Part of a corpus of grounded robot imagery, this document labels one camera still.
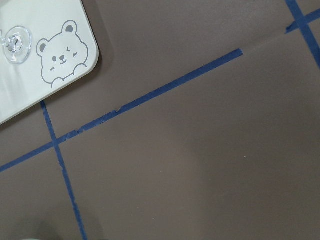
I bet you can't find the clear wine glass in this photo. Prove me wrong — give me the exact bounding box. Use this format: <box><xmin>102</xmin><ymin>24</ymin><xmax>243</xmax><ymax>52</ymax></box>
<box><xmin>0</xmin><ymin>25</ymin><xmax>32</xmax><ymax>65</ymax></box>

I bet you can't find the white bear tray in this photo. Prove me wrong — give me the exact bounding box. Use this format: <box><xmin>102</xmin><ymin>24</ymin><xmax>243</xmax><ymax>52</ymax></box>
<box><xmin>0</xmin><ymin>0</ymin><xmax>99</xmax><ymax>123</ymax></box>

